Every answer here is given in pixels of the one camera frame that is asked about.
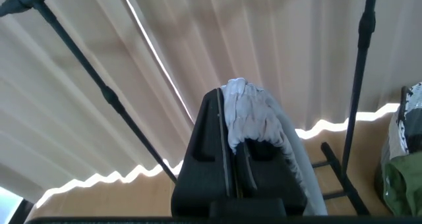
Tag white laundry basket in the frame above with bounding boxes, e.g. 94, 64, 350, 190
380, 82, 422, 172

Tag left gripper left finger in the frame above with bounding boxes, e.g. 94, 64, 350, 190
171, 88, 231, 218

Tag beige curtain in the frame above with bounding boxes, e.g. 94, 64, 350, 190
0, 0, 422, 207

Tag black clothes rack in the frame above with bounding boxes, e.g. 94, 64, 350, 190
0, 0, 379, 217

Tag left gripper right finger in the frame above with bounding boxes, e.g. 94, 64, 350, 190
232, 138, 307, 217

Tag green garment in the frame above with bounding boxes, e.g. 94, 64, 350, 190
382, 153, 422, 217

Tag pale grey shorts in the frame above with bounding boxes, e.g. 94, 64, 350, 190
219, 77, 329, 217

